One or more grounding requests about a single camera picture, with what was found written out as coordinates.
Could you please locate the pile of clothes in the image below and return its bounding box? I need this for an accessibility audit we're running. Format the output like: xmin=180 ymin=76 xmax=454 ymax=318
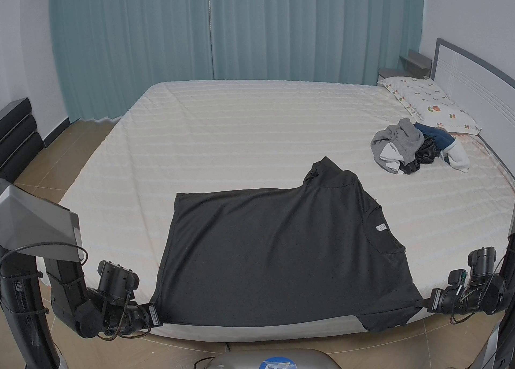
xmin=370 ymin=118 xmax=471 ymax=175

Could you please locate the grey bedside table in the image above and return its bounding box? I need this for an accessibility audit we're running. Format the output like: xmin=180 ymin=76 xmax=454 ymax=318
xmin=378 ymin=49 xmax=433 ymax=86

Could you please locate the white printed pillow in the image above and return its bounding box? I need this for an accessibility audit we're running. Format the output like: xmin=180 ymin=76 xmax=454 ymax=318
xmin=377 ymin=77 xmax=482 ymax=136

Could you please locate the black chest of drawers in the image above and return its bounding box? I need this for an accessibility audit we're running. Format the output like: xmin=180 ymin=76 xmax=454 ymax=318
xmin=0 ymin=97 xmax=44 ymax=183

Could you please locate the blue-green curtain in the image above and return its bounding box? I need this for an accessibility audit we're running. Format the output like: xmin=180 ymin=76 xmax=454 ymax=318
xmin=49 ymin=0 xmax=214 ymax=123
xmin=209 ymin=0 xmax=425 ymax=86

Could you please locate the black T-shirt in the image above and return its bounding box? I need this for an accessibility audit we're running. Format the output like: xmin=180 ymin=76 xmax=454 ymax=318
xmin=150 ymin=156 xmax=426 ymax=333

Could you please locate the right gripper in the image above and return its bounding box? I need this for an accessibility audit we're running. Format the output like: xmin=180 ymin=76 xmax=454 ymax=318
xmin=427 ymin=288 xmax=457 ymax=314

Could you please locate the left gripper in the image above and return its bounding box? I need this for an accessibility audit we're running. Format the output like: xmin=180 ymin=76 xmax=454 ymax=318
xmin=121 ymin=302 xmax=163 ymax=335

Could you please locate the bed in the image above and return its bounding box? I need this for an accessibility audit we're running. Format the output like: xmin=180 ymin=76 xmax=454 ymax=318
xmin=36 ymin=38 xmax=515 ymax=345

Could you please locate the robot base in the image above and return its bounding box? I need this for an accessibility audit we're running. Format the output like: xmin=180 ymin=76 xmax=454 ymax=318
xmin=207 ymin=351 xmax=343 ymax=369

